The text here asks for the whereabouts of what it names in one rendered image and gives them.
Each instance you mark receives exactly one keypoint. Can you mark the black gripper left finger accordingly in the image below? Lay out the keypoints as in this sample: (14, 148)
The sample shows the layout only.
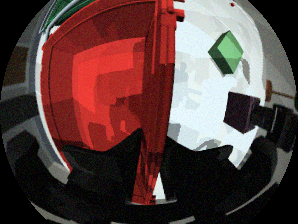
(118, 163)

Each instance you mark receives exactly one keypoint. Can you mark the small green block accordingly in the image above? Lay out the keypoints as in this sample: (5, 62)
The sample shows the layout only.
(226, 53)

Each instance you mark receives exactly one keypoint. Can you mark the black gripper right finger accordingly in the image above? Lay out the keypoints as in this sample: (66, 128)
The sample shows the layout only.
(179, 163)

